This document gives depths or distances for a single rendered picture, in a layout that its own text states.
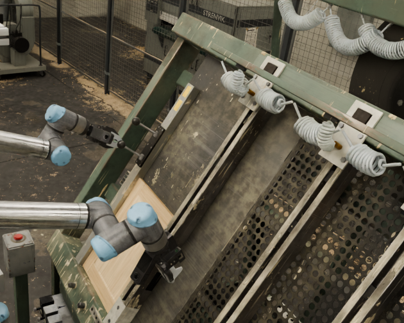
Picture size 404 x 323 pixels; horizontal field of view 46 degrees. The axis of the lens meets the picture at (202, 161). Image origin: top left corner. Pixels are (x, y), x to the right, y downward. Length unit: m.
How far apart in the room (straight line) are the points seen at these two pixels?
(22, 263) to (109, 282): 0.49
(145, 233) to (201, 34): 1.03
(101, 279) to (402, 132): 1.37
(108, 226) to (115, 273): 0.74
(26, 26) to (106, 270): 5.46
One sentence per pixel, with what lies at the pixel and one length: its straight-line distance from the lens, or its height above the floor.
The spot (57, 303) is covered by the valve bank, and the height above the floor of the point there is 0.74.
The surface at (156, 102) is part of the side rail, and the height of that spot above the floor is 1.55.
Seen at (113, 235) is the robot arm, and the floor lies 1.58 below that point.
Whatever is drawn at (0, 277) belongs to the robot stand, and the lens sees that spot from 2.14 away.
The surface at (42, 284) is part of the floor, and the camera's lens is 3.54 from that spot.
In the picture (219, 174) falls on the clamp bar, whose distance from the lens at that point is 1.74.
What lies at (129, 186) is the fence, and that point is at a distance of 2.13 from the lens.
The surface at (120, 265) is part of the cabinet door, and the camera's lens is 2.07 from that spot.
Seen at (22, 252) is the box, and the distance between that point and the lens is 2.38.
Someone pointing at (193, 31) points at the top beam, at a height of 1.91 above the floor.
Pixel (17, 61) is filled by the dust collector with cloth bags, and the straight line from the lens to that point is 7.12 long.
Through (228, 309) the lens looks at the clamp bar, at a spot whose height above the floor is 1.30.
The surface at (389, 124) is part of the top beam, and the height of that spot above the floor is 1.94.
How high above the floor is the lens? 2.38
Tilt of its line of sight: 27 degrees down
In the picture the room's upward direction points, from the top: 9 degrees clockwise
